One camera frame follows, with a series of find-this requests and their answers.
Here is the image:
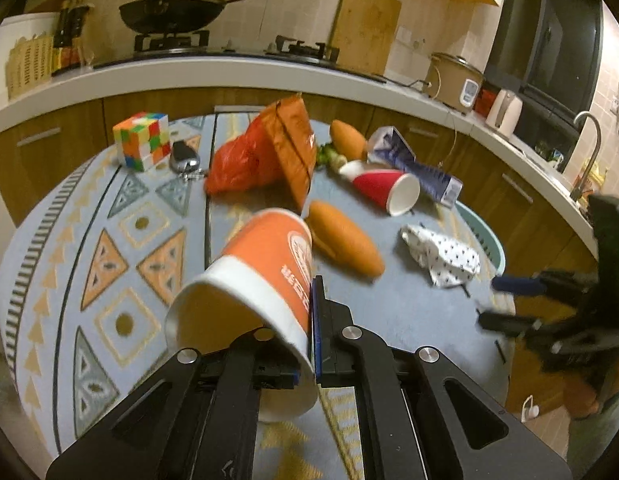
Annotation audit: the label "yellow packaging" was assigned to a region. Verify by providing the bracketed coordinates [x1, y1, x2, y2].
[586, 159, 611, 197]

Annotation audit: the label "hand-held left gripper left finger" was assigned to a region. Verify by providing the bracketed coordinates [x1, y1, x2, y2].
[46, 326, 301, 480]

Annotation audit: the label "red paper cup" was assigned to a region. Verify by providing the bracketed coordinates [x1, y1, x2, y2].
[339, 160, 421, 217]

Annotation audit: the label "black power cable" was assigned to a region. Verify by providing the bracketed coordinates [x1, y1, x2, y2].
[383, 76, 431, 92]

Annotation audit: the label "blue white milk carton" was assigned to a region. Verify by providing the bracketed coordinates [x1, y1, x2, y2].
[365, 126, 463, 208]

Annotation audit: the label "short bread roll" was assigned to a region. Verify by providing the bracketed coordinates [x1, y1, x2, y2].
[329, 120, 369, 162]

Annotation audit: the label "hanging grey cable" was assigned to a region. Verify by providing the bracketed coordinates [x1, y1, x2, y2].
[438, 109, 463, 167]

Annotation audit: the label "black gas stove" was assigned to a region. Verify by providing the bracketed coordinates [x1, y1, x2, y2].
[92, 29, 388, 84]

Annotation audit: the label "black car key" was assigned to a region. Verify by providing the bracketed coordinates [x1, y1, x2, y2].
[170, 140, 207, 181]

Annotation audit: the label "orange snack packet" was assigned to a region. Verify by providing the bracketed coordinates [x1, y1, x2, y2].
[260, 96, 316, 211]

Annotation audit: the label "white electric kettle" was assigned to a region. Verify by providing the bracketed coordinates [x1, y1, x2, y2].
[485, 89, 523, 139]

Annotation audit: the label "metal sink faucet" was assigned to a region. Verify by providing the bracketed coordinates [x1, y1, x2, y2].
[569, 111, 603, 202]

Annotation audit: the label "long bread roll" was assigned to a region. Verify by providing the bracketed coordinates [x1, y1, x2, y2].
[308, 200, 385, 277]

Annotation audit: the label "wooden cutting board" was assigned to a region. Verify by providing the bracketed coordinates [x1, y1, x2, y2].
[328, 0, 403, 76]

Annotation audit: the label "red box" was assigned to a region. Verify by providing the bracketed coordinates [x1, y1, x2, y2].
[475, 87, 500, 116]

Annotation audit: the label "green vegetable scrap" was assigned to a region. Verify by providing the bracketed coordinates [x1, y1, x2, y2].
[317, 143, 348, 174]

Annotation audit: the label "colourful puzzle cube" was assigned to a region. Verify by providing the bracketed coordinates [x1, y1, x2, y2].
[112, 112, 170, 173]

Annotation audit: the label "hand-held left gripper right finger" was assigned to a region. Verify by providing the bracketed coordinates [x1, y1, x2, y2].
[312, 275, 573, 480]

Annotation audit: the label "beige rice cooker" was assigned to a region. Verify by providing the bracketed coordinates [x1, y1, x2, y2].
[423, 51, 486, 114]

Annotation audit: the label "black wok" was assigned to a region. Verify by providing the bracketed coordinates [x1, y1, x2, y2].
[118, 0, 226, 36]

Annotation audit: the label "dotted white paper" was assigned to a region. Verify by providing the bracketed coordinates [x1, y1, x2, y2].
[399, 224, 481, 289]

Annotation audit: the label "red plastic bag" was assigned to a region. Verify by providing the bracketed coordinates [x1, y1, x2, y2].
[204, 112, 286, 196]

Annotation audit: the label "person's right hand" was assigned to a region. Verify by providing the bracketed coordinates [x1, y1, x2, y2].
[563, 374, 619, 420]

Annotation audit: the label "white charger plug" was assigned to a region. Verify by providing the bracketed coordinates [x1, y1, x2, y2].
[520, 395, 541, 424]

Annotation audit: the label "woven beige basket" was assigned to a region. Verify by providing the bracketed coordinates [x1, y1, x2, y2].
[4, 35, 56, 101]

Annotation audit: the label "orange paper cup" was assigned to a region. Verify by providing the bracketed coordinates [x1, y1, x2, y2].
[164, 208, 320, 423]

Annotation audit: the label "dark window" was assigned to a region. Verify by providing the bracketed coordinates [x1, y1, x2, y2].
[484, 0, 605, 157]

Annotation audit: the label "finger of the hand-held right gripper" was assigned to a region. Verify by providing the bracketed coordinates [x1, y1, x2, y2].
[477, 310, 573, 348]
[492, 269, 597, 307]

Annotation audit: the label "wooden kitchen counter cabinets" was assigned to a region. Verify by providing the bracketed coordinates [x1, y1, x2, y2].
[0, 52, 603, 411]

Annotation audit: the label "green plastic basket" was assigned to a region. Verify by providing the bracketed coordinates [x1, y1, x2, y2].
[452, 201, 506, 281]

